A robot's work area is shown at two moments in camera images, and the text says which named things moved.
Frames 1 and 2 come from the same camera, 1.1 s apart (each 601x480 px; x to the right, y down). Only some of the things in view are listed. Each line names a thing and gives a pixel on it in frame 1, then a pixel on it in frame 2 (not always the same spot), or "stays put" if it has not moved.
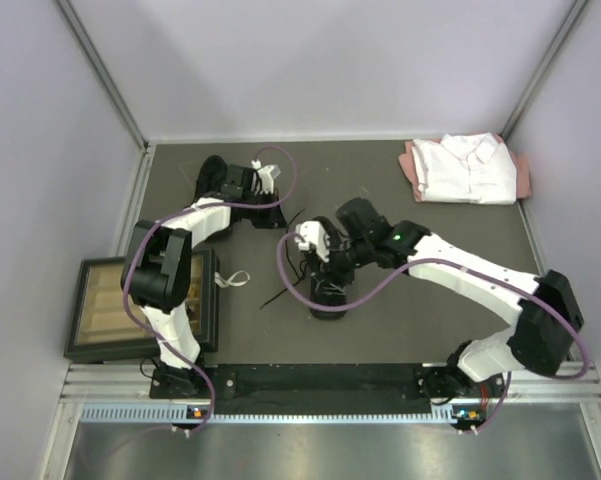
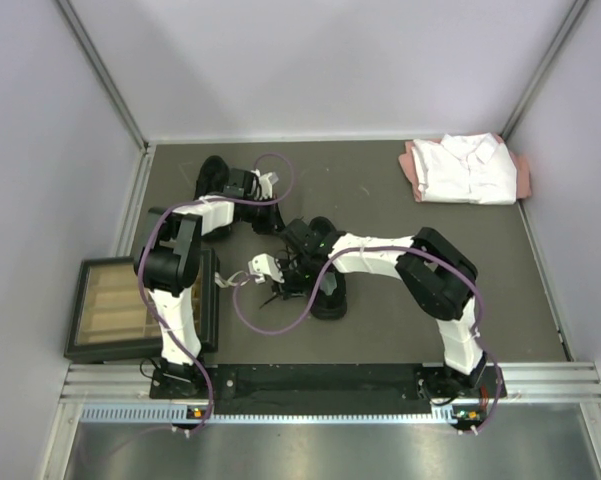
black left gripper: [273, 219] stays put
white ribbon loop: [228, 283] stays put
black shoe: [211, 177] stays put
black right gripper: [332, 269] to [288, 289]
